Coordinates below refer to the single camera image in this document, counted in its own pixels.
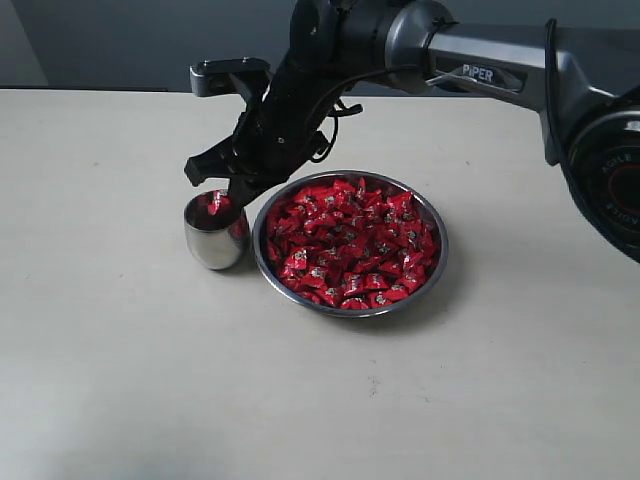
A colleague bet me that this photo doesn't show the stainless steel cup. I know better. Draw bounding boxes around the stainless steel cup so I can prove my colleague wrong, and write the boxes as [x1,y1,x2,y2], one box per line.
[184,192,250,271]

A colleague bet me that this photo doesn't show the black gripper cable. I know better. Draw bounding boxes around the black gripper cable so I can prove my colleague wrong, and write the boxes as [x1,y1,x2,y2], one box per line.
[309,64,451,164]

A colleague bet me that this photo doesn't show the metal bowl of red candies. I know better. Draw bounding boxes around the metal bowl of red candies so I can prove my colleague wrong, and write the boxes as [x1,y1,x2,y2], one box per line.
[253,170,449,319]

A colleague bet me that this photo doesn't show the red wrapped candy front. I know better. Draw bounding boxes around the red wrapped candy front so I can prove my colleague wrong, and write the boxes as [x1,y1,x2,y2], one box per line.
[339,290,372,310]

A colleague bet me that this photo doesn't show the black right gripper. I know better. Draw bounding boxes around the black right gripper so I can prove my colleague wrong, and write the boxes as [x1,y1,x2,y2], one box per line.
[184,64,345,206]

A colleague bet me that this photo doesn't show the red wrapped candy top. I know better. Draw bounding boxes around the red wrapped candy top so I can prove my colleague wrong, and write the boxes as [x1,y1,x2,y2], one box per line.
[333,179,357,198]

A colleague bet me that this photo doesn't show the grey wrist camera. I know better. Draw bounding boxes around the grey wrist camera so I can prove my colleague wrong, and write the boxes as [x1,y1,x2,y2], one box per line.
[190,57,271,103]

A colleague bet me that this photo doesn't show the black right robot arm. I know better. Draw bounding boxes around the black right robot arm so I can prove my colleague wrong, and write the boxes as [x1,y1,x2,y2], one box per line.
[184,1,639,259]

